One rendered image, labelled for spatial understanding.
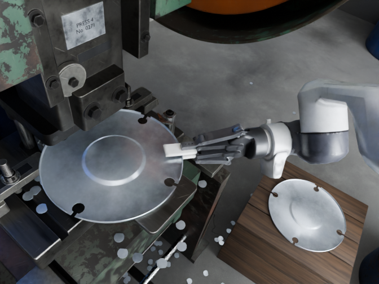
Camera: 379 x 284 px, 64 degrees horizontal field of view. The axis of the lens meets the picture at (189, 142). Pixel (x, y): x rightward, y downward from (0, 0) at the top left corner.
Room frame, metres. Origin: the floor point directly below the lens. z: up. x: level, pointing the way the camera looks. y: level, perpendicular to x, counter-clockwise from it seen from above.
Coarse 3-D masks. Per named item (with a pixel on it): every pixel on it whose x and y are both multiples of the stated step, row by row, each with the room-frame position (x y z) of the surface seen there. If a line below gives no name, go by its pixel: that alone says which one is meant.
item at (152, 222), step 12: (168, 180) 0.34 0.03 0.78; (180, 180) 0.35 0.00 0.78; (180, 192) 0.32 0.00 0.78; (192, 192) 0.33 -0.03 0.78; (168, 204) 0.29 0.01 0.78; (180, 204) 0.29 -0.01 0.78; (144, 216) 0.25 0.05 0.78; (156, 216) 0.26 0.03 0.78; (168, 216) 0.26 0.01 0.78; (144, 228) 0.23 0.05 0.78; (156, 228) 0.23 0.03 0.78
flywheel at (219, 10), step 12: (192, 0) 0.70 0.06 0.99; (204, 0) 0.68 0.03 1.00; (216, 0) 0.67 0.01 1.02; (228, 0) 0.65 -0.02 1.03; (240, 0) 0.64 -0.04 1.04; (252, 0) 0.63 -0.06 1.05; (264, 0) 0.62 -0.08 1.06; (276, 0) 0.60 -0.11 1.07; (288, 0) 0.59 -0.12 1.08; (216, 12) 0.66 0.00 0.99; (228, 12) 0.65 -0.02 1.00; (240, 12) 0.64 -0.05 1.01
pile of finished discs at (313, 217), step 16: (272, 192) 0.66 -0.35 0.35; (288, 192) 0.68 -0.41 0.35; (304, 192) 0.69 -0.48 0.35; (320, 192) 0.71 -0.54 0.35; (272, 208) 0.59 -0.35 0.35; (288, 208) 0.61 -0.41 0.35; (304, 208) 0.62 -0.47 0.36; (320, 208) 0.64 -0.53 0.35; (336, 208) 0.65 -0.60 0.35; (288, 224) 0.54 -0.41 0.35; (304, 224) 0.55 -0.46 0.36; (320, 224) 0.57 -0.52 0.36; (336, 224) 0.58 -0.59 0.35; (288, 240) 0.48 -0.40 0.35; (304, 240) 0.50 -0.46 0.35; (320, 240) 0.51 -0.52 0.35; (336, 240) 0.52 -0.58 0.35
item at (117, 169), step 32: (96, 128) 0.43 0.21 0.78; (128, 128) 0.45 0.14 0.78; (160, 128) 0.48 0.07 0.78; (64, 160) 0.34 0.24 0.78; (96, 160) 0.35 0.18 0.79; (128, 160) 0.36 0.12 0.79; (160, 160) 0.39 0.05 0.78; (64, 192) 0.27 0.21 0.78; (96, 192) 0.28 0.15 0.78; (128, 192) 0.29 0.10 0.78; (160, 192) 0.31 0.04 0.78
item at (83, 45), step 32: (64, 0) 0.36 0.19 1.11; (96, 0) 0.41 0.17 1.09; (64, 32) 0.35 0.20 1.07; (96, 32) 0.40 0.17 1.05; (64, 64) 0.34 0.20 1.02; (96, 64) 0.40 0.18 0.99; (32, 96) 0.35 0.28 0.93; (64, 96) 0.33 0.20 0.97; (96, 96) 0.36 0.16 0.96; (64, 128) 0.32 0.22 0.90
